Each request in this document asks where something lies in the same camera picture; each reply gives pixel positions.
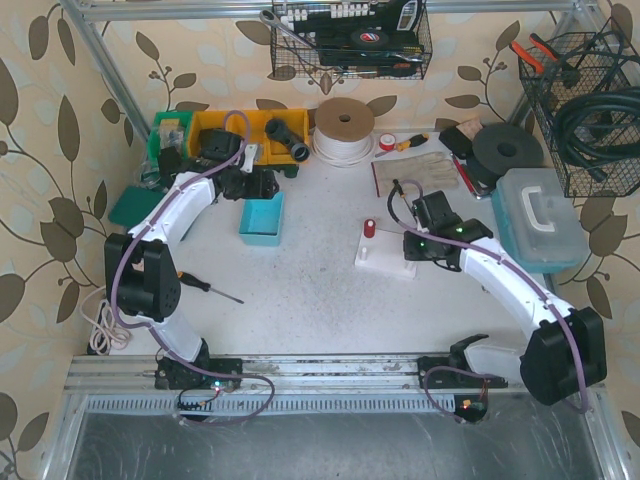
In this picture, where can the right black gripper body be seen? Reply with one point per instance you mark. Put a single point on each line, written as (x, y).
(413, 245)

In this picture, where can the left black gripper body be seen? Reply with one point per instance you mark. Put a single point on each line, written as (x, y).
(267, 185)

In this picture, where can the small black yellow screwdriver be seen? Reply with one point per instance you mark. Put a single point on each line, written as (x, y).
(398, 188)

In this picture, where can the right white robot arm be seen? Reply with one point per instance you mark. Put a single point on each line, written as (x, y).
(565, 348)

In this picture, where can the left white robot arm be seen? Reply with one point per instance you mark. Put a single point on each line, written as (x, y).
(143, 285)

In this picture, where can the green bin rack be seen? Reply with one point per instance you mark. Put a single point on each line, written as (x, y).
(288, 170)

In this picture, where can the teal plastic tray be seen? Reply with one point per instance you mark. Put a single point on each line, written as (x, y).
(261, 221)

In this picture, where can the grey pipe fitting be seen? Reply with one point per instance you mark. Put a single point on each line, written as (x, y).
(277, 130)

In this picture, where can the yellow storage bins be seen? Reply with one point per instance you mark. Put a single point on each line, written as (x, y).
(274, 153)

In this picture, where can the red utility knife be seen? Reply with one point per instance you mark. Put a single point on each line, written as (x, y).
(465, 178)

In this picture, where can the black handheld meter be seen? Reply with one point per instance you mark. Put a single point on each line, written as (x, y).
(169, 165)

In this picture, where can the green storage bin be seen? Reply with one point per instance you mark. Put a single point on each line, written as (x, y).
(169, 129)

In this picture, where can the red white tape roll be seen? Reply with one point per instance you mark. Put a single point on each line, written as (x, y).
(387, 142)

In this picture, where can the black sponge block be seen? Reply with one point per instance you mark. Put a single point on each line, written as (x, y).
(457, 142)

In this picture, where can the black long screwdriver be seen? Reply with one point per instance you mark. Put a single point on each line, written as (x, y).
(212, 289)

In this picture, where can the clear teal toolbox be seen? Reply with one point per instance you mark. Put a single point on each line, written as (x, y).
(537, 224)

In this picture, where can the black disc spool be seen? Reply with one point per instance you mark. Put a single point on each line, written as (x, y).
(499, 147)

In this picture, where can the white peg base plate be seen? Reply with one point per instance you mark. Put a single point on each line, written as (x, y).
(384, 254)

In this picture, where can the centre wire basket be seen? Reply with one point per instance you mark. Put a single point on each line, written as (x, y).
(336, 40)

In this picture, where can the wire basket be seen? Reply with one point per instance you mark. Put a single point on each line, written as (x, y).
(588, 112)
(336, 40)

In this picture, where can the orange handled pliers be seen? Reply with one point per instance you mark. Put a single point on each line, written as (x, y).
(527, 56)

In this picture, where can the right wire basket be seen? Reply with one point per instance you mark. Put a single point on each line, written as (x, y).
(588, 112)

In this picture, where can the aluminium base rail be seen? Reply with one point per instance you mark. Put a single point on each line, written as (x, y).
(280, 385)

